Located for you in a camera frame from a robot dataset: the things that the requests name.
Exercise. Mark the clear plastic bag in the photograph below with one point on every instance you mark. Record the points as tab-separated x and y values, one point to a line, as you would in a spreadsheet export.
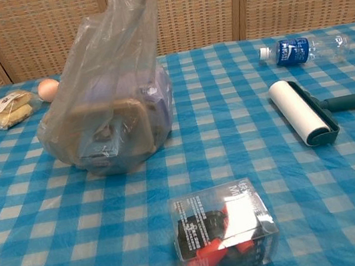
100	50

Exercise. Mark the blue checkered tablecloth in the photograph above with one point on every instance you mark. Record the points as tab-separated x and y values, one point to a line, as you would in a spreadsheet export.
79	239

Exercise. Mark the tan plastic tray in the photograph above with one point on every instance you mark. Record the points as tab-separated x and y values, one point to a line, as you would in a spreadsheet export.
131	120

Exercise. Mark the purple soft package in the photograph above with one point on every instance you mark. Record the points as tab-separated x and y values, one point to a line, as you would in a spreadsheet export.
157	89

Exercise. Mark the small blue carton box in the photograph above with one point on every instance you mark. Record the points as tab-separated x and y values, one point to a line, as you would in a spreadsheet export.
99	152

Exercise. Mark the clear box with black-red item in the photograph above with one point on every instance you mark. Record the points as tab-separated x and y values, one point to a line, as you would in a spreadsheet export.
223	230

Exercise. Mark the green lint roller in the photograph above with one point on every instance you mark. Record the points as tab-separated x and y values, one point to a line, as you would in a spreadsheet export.
299	110

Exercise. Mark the brown egg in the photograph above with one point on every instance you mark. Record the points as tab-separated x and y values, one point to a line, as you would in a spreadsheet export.
47	89

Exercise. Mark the clear bottle with blue label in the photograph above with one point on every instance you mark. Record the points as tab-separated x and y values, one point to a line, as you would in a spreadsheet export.
291	51

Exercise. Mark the wrapped pastries in clear pack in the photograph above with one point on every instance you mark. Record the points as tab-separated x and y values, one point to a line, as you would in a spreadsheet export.
8	112

